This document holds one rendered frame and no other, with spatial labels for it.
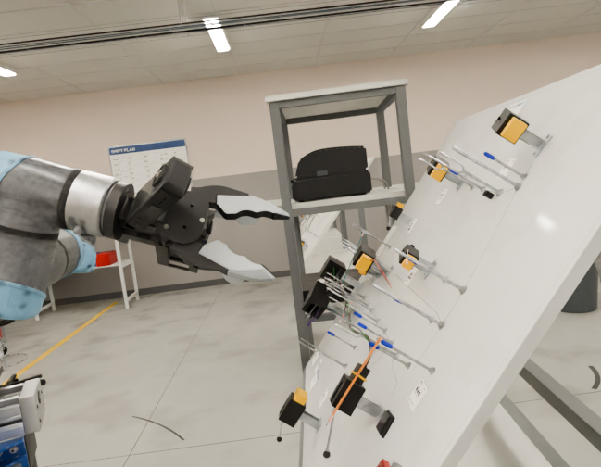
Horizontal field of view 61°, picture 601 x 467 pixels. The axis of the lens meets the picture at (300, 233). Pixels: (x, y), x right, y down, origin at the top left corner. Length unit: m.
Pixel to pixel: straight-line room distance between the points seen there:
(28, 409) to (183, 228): 0.89
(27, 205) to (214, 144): 7.79
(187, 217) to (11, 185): 0.20
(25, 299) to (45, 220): 0.10
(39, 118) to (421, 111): 6.08
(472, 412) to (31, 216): 0.59
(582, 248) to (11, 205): 0.68
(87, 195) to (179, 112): 7.93
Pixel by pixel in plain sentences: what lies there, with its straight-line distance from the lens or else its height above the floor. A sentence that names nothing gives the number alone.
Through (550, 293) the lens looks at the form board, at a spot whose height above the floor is 1.37.
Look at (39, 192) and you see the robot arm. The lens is 0.65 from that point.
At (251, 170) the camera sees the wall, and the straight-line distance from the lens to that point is 8.34.
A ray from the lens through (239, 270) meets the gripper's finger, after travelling 0.59.
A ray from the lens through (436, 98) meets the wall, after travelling 8.80.
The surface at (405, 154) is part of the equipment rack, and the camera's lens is 1.88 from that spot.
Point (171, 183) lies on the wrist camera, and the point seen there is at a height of 1.56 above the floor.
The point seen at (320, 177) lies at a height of 1.54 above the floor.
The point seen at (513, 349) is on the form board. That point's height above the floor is 1.30.
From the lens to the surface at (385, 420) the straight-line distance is 0.94.
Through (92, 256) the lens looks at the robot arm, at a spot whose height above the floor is 1.42.
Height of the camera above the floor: 1.55
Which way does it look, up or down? 6 degrees down
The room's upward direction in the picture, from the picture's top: 7 degrees counter-clockwise
